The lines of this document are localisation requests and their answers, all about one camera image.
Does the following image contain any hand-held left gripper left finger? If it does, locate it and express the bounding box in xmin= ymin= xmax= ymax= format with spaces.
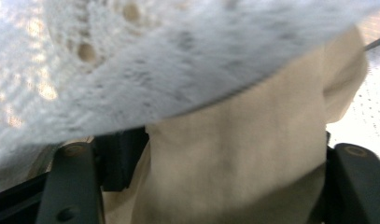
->
xmin=35 ymin=126 xmax=150 ymax=224

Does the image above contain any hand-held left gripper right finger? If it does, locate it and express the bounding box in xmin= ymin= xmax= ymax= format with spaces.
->
xmin=315 ymin=131 xmax=380 ymax=224

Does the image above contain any white mesh laundry bag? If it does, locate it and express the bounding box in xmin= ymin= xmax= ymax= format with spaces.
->
xmin=0 ymin=0 xmax=380 ymax=194

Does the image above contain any beige cloth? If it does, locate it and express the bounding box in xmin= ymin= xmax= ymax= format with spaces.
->
xmin=102 ymin=26 xmax=369 ymax=224

